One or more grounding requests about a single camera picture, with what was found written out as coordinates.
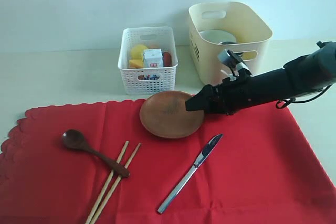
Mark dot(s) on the brown egg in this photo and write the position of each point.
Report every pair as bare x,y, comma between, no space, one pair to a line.
154,47

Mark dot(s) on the stainless steel cup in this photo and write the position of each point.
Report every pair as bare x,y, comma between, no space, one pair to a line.
227,43

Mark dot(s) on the cream plastic bin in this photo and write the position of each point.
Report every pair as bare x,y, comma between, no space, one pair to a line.
251,32

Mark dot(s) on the pale green ceramic bowl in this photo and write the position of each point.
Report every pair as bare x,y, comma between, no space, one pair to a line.
216,36

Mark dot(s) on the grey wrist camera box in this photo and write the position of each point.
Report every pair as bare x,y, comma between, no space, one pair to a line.
229,59

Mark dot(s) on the steel table knife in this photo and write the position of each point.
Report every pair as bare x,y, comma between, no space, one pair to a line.
202,156

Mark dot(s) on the red sausage piece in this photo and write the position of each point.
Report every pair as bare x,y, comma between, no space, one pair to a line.
167,59

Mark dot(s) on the blue white milk carton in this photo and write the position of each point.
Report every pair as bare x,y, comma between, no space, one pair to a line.
152,58

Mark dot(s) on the yellow cheese wedge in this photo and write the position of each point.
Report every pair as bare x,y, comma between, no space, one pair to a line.
135,64

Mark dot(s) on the dark wooden spoon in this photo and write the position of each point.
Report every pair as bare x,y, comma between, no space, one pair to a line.
75,140

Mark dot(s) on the yellow lemon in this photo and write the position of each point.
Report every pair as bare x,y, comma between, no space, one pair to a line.
137,51

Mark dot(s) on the white perforated plastic basket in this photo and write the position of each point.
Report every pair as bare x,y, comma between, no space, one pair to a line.
147,80

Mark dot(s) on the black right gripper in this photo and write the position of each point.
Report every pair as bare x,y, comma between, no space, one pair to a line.
226,98

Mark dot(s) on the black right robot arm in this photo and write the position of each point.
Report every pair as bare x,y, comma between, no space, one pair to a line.
308,74

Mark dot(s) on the red scalloped cloth mat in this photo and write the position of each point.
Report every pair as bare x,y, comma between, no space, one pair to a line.
261,171

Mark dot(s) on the brown clay plate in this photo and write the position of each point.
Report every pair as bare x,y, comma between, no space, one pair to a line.
164,115

